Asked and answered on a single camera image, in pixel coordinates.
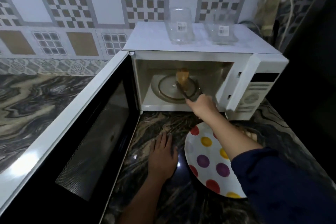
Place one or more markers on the colourful dotted plate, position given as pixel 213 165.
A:
pixel 207 174

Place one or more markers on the stainless steel double-door fridge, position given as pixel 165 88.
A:
pixel 315 87

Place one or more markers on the beige socket adapter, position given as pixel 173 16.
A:
pixel 271 3

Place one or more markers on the person's left hand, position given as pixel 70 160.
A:
pixel 162 160

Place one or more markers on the white microwave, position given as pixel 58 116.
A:
pixel 147 37

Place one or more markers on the person's right forearm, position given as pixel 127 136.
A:
pixel 231 137

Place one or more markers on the white microwave door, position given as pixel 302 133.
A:
pixel 105 139

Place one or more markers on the person's left forearm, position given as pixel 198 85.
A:
pixel 141 202

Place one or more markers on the person's right hand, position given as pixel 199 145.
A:
pixel 204 107

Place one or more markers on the dark blue sleeve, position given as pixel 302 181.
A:
pixel 283 187

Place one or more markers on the metal tongs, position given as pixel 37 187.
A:
pixel 190 92

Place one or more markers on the clear plastic container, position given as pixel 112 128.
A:
pixel 223 19
pixel 181 16

